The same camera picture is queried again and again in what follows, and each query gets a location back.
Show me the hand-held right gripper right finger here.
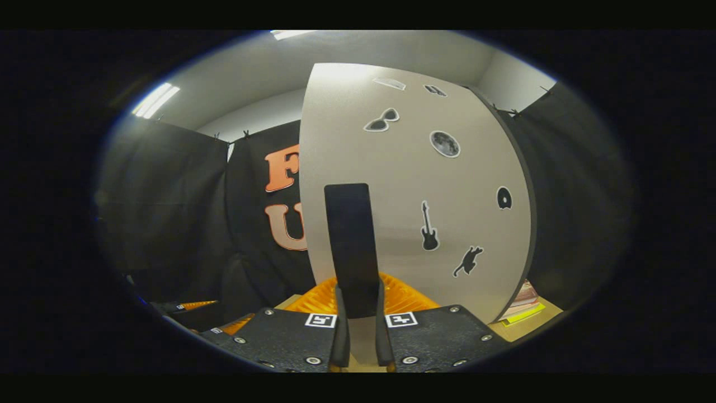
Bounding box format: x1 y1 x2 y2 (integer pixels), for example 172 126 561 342
376 273 512 373

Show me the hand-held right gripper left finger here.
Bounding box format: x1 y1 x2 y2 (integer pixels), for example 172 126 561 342
199 273 350 373

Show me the black door handle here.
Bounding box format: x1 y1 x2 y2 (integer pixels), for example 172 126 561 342
324 183 381 320

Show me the white cabinet door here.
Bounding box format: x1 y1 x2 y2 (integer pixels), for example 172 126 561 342
299 63 532 325

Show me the black backdrop cloth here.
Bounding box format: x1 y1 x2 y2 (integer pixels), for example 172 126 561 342
95 81 633 336

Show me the yellow book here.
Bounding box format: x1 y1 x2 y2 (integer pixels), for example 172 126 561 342
501 304 546 327

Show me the long ceiling light strip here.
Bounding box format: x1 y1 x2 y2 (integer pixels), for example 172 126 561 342
131 83 181 119

